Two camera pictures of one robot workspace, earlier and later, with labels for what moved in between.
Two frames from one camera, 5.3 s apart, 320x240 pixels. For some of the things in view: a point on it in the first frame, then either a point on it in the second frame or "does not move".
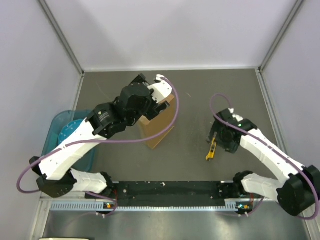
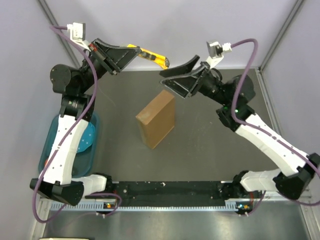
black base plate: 166,192 does not move
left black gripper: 155,108 to 116,58
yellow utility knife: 211,154 to 152,56
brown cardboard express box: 161,122 does not move
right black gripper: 231,147 to 185,86
